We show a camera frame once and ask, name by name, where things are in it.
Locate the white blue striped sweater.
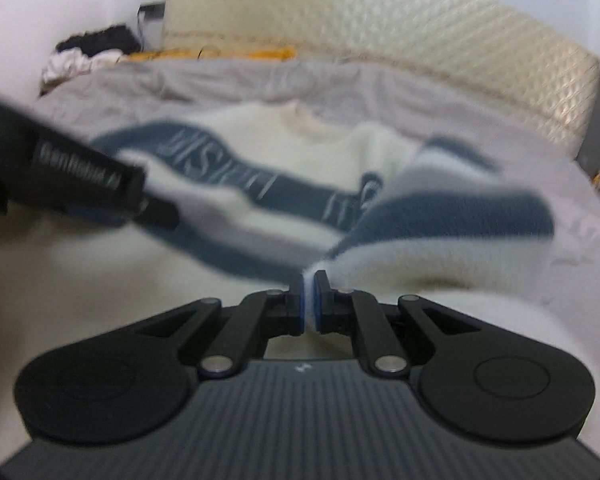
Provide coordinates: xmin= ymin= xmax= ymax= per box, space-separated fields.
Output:
xmin=0 ymin=102 xmax=590 ymax=463

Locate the white clothes pile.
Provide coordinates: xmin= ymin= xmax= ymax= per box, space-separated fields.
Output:
xmin=42 ymin=48 xmax=126 ymax=86

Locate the black clothes pile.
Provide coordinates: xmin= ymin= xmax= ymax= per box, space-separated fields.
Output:
xmin=55 ymin=25 xmax=142 ymax=58

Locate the yellow cloth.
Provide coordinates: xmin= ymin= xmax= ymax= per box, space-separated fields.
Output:
xmin=123 ymin=46 xmax=297 ymax=63

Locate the grey bed duvet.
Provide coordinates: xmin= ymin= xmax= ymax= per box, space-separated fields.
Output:
xmin=35 ymin=61 xmax=600 ymax=446

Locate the cream quilted headboard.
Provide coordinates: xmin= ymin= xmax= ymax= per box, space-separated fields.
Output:
xmin=162 ymin=0 xmax=600 ymax=154

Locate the black wall socket left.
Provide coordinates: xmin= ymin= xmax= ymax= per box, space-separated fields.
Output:
xmin=137 ymin=1 xmax=166 ymax=21

